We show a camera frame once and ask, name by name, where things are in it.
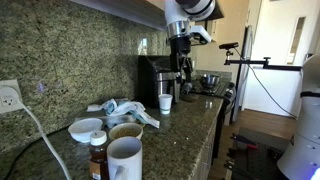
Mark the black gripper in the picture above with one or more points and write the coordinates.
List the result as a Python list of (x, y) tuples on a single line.
[(180, 48)]

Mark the white and blue cloth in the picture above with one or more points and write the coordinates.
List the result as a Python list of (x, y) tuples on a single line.
[(114, 108)]

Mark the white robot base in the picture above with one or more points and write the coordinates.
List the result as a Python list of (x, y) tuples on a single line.
[(301, 160)]

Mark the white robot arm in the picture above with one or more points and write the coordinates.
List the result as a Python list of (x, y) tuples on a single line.
[(182, 28)]

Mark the upper kitchen cabinet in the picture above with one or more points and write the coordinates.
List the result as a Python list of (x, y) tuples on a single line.
[(153, 13)]

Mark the black air fryer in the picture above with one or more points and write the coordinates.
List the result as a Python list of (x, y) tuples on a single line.
[(155, 77)]

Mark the white paper cup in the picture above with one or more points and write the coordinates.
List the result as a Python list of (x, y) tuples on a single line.
[(165, 101)]

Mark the steel pot on stove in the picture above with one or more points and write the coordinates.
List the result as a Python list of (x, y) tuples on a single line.
[(209, 80)]

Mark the bowl with brown food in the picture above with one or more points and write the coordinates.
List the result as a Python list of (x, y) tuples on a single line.
[(126, 129)]

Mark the clear plastic container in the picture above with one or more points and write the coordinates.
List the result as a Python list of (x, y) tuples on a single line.
[(109, 121)]

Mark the white ceramic mug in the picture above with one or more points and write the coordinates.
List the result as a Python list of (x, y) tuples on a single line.
[(124, 157)]

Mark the white empty bowl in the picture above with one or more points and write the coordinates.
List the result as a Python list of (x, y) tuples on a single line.
[(82, 129)]

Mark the amber bottle white cap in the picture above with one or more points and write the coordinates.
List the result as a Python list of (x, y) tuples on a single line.
[(98, 161)]

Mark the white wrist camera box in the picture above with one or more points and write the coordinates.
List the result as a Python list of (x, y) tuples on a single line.
[(199, 33)]

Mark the black camera on stand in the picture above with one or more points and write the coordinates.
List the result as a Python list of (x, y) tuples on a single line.
[(264, 63)]

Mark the white wall outlet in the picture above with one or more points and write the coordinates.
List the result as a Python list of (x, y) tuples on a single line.
[(10, 96)]

